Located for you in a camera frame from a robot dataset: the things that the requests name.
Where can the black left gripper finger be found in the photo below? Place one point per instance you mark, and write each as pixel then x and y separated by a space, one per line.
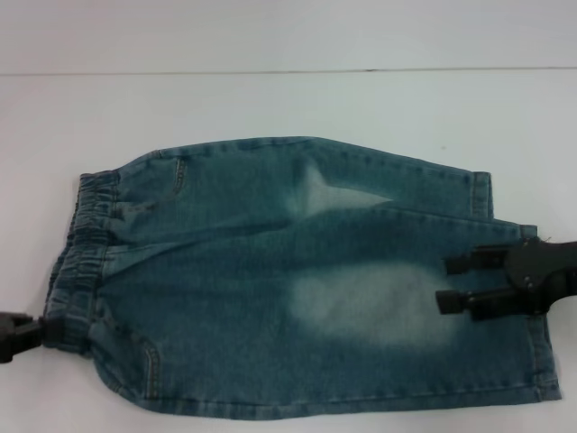
pixel 63 333

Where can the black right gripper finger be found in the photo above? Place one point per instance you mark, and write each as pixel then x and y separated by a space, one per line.
pixel 489 302
pixel 480 260

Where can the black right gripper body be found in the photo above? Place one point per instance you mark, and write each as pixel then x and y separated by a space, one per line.
pixel 541 270

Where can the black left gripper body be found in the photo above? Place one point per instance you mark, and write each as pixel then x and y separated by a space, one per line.
pixel 18 336

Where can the blue denim shorts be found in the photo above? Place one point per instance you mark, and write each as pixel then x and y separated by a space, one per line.
pixel 252 270

